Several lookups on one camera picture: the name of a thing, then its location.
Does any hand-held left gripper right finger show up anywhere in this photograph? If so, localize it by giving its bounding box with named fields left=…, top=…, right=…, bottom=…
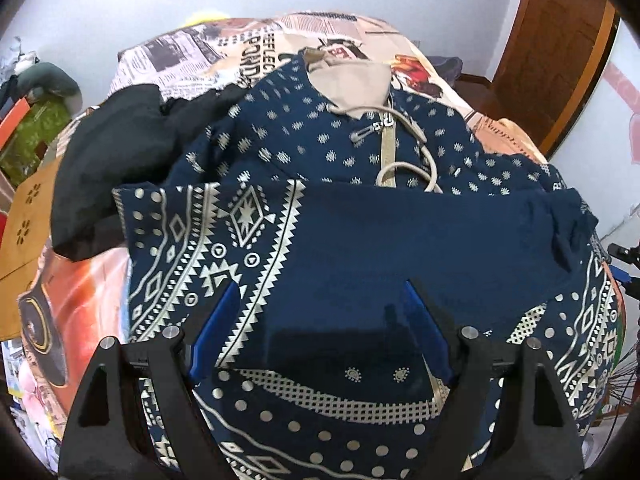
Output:
left=402, top=277, right=586, bottom=480

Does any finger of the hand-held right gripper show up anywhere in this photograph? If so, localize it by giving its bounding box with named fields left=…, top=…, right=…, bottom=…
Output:
left=612, top=266, right=640, bottom=302
left=606, top=242, right=640, bottom=267

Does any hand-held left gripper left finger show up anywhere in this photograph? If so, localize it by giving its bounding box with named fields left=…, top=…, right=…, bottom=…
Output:
left=57, top=280, right=243, bottom=480

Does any navy patterned hoodie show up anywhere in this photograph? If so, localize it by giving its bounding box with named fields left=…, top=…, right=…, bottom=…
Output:
left=112, top=55, right=623, bottom=480

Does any black garment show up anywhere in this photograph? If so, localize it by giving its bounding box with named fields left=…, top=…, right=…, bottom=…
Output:
left=50, top=82, right=251, bottom=263

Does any tan embroidered cloth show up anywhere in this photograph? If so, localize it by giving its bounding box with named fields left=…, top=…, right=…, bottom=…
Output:
left=0, top=157, right=63, bottom=341

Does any wooden door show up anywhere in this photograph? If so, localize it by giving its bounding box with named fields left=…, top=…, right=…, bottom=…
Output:
left=487, top=0, right=621, bottom=156

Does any dark cloth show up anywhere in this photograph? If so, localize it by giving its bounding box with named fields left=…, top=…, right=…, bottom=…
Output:
left=432, top=55, right=463, bottom=86

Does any printed blanket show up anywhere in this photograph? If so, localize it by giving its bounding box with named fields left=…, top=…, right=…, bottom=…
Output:
left=15, top=10, right=626, bottom=478

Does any orange box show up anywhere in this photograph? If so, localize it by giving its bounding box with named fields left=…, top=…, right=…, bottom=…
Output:
left=0, top=97, right=31, bottom=148

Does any grey-green pillow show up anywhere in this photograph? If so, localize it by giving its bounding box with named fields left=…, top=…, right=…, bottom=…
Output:
left=15, top=62, right=83, bottom=106

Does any yellow object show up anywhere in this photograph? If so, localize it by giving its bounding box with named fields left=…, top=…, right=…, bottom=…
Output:
left=182, top=10, right=231, bottom=28

